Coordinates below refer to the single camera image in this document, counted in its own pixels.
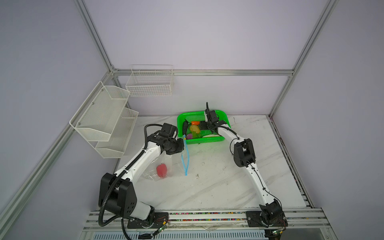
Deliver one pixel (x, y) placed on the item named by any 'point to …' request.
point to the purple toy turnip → (189, 136)
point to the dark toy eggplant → (185, 126)
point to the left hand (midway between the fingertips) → (183, 149)
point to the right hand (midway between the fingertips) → (203, 123)
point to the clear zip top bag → (177, 164)
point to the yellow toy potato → (195, 128)
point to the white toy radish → (209, 135)
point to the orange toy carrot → (195, 122)
